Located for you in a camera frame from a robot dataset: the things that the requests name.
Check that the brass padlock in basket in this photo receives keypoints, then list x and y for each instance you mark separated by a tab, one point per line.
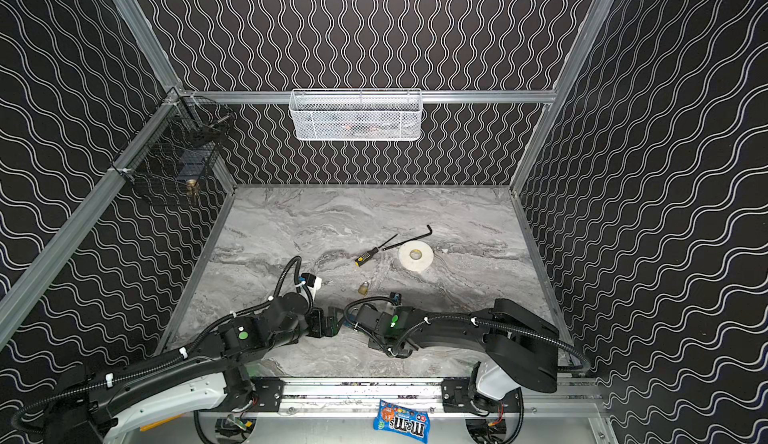
192	190

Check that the black wire wall basket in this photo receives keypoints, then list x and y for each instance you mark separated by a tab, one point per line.
186	145

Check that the yellow black screwdriver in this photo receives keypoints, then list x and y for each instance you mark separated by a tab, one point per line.
369	254

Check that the blue candy bag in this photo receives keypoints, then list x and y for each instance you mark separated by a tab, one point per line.
403	421

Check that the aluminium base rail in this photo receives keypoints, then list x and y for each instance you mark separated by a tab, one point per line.
439	397

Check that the black hex key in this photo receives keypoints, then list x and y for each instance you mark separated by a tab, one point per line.
402	242

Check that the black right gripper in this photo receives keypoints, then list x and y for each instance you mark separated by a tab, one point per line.
357	315

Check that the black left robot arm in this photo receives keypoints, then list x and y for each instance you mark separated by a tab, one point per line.
208	373

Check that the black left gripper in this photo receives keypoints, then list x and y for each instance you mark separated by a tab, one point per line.
327	321

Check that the yellow block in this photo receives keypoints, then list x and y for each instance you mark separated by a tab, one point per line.
159	423

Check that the white mesh wall basket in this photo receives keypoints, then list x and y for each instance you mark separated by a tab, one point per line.
358	114

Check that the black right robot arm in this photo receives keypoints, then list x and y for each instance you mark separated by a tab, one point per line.
523	351

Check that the white tape roll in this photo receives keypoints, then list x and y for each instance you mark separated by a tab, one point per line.
416	256

